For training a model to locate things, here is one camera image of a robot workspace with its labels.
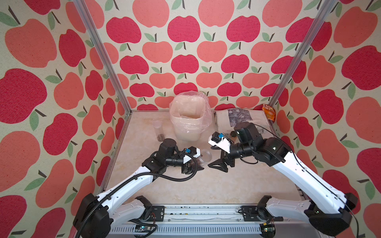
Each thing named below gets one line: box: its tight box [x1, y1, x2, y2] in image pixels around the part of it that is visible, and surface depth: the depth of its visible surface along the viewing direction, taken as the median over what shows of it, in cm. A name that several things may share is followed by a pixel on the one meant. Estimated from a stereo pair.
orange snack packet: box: [261, 103, 277, 124], surface depth 117 cm
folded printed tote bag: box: [213, 107, 273, 139], surface depth 109 cm
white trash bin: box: [169, 90, 212, 143], surface depth 90 cm
